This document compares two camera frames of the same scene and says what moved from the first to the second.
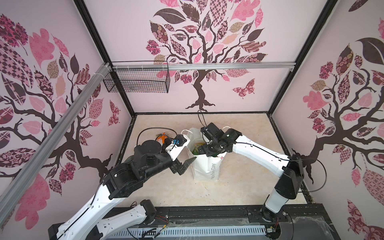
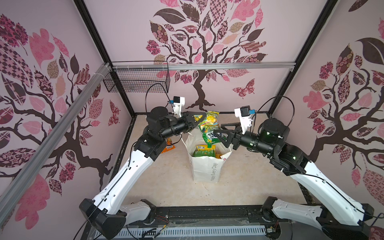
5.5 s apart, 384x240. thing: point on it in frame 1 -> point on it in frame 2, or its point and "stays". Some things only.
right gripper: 206,152 -> 236,137
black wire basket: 137,80 stays
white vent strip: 187,232 stays
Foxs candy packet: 196,151 -> 208,126
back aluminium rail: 184,66 stays
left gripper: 177,165 -> 189,120
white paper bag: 204,167 stays
